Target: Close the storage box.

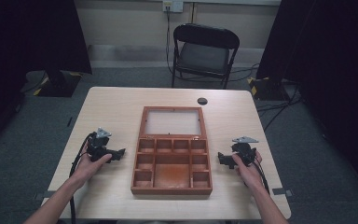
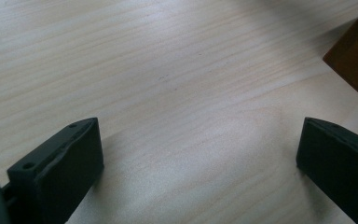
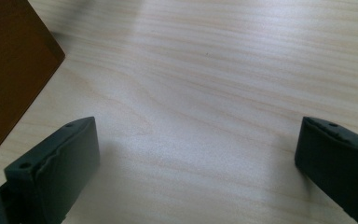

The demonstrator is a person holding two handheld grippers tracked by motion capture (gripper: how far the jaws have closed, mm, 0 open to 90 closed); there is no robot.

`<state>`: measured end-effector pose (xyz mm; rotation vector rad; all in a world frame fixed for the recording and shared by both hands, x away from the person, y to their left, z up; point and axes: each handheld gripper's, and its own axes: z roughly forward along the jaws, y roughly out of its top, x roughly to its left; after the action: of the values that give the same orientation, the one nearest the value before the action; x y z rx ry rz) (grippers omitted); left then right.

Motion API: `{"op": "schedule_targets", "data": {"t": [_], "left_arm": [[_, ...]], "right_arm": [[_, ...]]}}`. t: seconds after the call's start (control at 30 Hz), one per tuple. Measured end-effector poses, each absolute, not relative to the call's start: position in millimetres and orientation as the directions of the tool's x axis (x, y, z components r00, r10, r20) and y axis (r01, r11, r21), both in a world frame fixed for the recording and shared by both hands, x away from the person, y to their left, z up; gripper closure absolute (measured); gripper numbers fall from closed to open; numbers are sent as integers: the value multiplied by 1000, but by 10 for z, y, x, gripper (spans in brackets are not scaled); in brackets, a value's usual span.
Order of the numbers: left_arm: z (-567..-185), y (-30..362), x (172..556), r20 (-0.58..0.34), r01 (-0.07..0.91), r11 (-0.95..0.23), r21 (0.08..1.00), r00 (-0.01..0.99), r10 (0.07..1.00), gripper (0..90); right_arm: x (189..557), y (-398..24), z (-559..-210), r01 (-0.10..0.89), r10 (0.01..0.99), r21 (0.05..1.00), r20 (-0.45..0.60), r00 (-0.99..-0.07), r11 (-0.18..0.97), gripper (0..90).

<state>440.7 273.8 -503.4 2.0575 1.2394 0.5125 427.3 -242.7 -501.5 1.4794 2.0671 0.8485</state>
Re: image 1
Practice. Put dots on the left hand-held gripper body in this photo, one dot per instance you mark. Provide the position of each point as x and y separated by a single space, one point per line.
97 146

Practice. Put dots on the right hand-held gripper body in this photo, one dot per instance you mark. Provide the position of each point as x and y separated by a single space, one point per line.
245 150

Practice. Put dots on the wooden compartment box with glass lid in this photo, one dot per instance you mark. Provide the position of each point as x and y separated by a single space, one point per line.
171 155

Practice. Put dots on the person's right hand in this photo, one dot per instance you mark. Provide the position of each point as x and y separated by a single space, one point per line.
248 172

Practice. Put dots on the person's left hand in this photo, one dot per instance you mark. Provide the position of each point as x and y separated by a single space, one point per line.
88 166

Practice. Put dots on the grey floor tape strip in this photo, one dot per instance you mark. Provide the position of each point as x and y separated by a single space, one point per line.
43 195
282 192

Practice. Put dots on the black stand base striped tape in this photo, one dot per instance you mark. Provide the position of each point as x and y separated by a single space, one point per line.
59 84
268 88

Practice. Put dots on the black folding chair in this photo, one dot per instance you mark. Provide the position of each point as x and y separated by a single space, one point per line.
203 56

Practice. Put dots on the black curtain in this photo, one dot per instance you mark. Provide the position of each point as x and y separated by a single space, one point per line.
28 46
329 62

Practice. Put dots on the white wall socket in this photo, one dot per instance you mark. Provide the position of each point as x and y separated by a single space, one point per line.
173 5

